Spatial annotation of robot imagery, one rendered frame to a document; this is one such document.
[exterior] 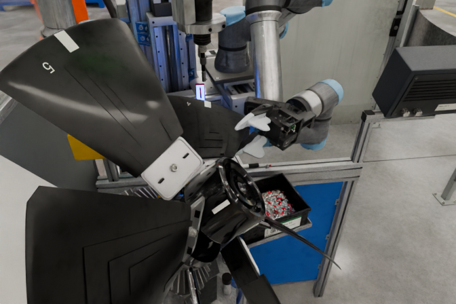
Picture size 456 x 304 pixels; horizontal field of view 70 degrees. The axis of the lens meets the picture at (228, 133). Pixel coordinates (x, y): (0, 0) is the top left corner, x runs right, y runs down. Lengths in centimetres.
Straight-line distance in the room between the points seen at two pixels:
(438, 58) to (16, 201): 106
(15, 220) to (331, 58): 238
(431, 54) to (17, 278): 108
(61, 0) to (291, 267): 136
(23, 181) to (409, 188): 234
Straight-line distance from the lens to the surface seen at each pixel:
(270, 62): 88
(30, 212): 26
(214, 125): 73
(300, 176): 117
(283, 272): 164
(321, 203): 133
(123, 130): 51
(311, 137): 92
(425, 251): 225
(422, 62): 108
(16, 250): 59
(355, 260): 204
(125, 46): 57
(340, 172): 122
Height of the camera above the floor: 160
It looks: 35 degrees down
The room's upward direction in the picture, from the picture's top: straight up
